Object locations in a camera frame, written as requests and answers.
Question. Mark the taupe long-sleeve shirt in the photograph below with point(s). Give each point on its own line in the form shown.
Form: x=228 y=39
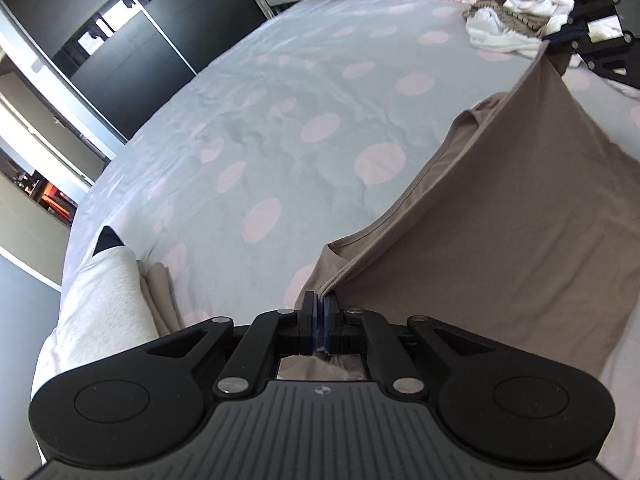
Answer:
x=500 y=210

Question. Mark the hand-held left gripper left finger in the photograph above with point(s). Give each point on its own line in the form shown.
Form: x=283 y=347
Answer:
x=309 y=325

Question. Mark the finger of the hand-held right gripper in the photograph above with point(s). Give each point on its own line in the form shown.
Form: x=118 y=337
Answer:
x=610 y=57
x=580 y=10

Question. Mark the black sliding wardrobe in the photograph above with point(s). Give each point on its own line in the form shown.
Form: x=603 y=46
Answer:
x=150 y=35

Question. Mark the folded light grey sweater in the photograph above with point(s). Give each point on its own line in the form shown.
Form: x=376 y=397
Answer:
x=105 y=300

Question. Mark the white crumpled clothes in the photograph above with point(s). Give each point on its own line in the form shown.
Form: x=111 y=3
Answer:
x=490 y=30

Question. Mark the grey pink-dotted blanket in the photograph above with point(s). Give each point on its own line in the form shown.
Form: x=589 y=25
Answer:
x=300 y=85

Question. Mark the white door frame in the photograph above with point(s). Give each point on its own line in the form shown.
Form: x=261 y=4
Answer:
x=35 y=271

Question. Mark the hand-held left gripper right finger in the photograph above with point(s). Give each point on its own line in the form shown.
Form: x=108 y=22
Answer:
x=331 y=325

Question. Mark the brown patterned garment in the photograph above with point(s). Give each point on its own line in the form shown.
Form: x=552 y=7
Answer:
x=520 y=22

